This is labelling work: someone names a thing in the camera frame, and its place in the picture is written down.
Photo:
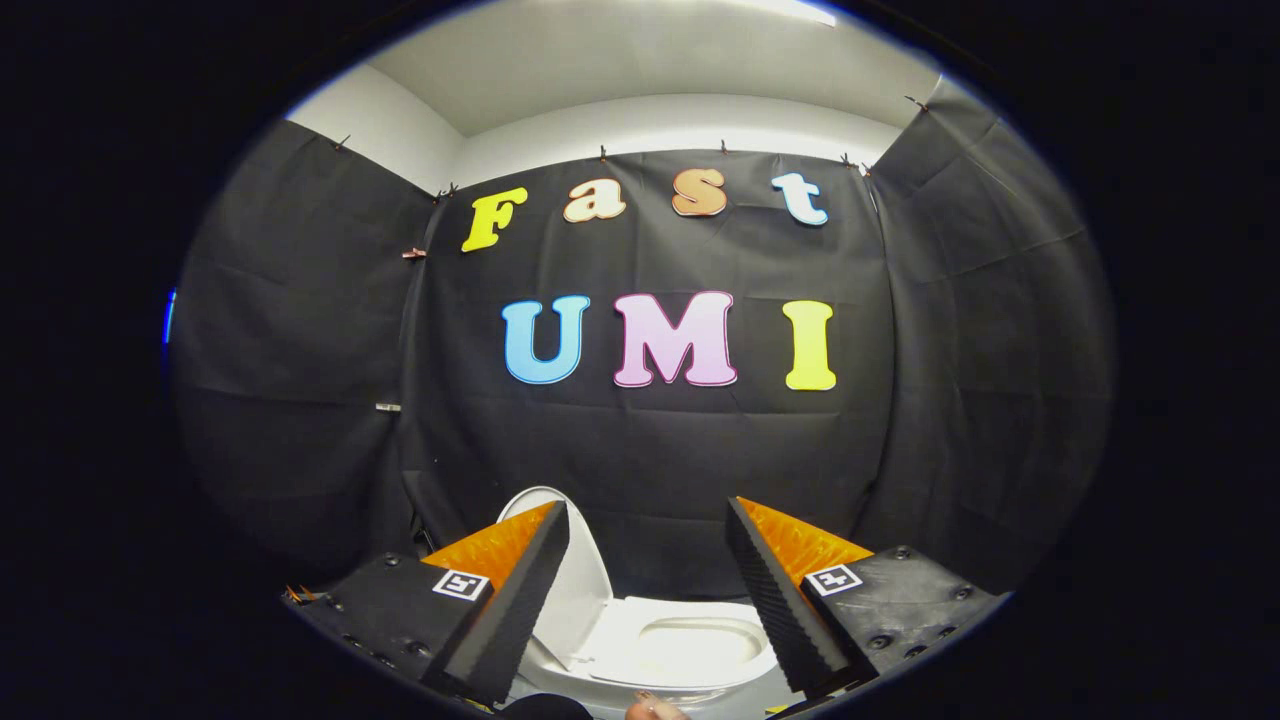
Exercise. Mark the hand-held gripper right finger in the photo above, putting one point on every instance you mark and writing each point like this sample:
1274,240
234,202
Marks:
780,600

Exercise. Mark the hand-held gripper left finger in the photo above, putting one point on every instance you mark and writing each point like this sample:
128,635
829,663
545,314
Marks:
515,600

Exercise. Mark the black backdrop cloth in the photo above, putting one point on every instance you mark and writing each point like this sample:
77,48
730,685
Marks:
650,470

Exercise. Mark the white toilet seat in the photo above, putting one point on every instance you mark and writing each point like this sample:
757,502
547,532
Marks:
700,645

